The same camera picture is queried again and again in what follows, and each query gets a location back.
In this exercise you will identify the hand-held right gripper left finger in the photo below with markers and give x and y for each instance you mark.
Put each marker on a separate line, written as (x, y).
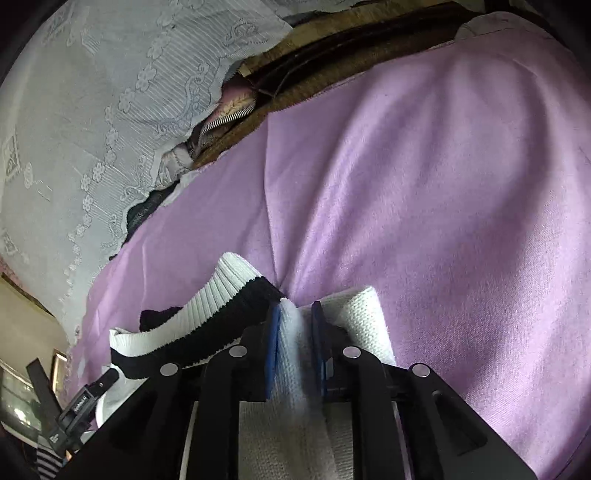
(273, 350)

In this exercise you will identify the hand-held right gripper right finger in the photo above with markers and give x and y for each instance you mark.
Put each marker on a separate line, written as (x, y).
(317, 341)

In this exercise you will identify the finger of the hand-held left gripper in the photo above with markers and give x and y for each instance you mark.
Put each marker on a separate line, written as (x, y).
(44, 390)
(85, 406)

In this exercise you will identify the white sock with black stripes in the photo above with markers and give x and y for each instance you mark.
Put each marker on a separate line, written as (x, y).
(221, 286)

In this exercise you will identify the person's left forearm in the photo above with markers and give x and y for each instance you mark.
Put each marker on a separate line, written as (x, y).
(48, 464)

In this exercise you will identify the purple fleece blanket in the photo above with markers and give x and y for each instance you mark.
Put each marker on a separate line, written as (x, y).
(415, 184)

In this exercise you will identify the pink pillow with zip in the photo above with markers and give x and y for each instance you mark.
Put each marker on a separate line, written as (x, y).
(235, 99)

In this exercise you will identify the white lace cloth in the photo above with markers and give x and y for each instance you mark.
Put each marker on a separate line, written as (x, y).
(92, 115)

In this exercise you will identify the white crumpled cloth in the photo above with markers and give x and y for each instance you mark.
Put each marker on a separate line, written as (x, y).
(482, 25)

